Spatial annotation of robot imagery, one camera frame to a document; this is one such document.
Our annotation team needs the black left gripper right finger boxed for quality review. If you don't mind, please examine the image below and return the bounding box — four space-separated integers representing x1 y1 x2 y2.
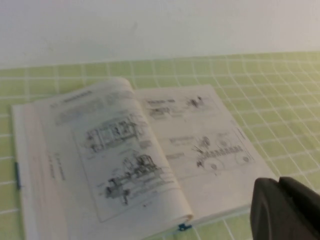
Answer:
278 176 320 226

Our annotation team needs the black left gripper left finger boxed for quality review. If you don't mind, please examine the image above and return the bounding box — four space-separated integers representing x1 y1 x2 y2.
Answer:
249 176 320 240

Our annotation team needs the book with technical drawings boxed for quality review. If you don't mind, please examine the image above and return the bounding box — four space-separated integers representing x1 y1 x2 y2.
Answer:
11 76 279 240

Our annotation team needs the green checked tablecloth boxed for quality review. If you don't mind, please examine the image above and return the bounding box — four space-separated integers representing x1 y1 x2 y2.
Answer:
0 51 320 240

